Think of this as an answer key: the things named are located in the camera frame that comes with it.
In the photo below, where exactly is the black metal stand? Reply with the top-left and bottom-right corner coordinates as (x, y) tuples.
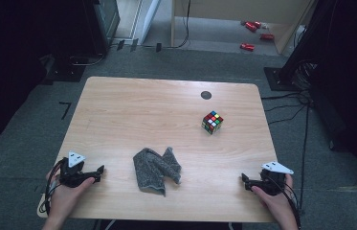
(263, 0), (340, 92)

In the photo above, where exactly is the left hand-held gripper cable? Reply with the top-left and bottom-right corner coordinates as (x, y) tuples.
(37, 157), (69, 216)

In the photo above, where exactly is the right hand-held gripper cable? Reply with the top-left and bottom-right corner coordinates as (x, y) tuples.
(270, 174), (303, 230)

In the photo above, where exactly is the light wooden shelf unit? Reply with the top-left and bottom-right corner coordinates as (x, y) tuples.
(169, 0), (315, 56)

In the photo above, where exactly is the black flat stand base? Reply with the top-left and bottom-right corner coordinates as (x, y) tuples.
(40, 53), (88, 85)

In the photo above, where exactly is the person's left hand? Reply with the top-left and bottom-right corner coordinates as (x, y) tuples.
(45, 169), (97, 221)

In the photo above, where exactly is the grey fuzzy cloth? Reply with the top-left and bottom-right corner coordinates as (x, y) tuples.
(132, 147), (183, 197)

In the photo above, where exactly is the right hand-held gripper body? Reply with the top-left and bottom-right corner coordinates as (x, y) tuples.
(251, 161), (295, 196)

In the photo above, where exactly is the hanging black cable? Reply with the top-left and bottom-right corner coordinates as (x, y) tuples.
(166, 0), (192, 50)

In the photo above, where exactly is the multicoloured puzzle cube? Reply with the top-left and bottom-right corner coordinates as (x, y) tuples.
(201, 110), (225, 136)

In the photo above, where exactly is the black tape corner mark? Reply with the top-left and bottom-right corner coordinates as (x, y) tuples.
(58, 101), (73, 121)

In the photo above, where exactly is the person's right hand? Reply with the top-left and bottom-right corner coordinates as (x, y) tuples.
(251, 173), (296, 222)

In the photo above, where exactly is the bundle of cables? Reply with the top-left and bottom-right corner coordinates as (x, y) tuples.
(291, 59), (319, 94)

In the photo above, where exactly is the long black floor cable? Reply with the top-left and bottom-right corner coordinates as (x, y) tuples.
(298, 101), (312, 216)

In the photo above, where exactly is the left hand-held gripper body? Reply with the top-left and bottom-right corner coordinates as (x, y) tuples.
(58, 150), (99, 189)

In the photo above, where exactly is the black cabinet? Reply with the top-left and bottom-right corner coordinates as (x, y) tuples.
(81, 0), (122, 56)

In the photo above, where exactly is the hand-held gripper cable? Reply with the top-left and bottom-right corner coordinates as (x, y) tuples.
(37, 157), (69, 216)
(270, 174), (303, 230)

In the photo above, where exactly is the white panel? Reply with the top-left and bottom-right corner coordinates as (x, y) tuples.
(139, 0), (163, 44)

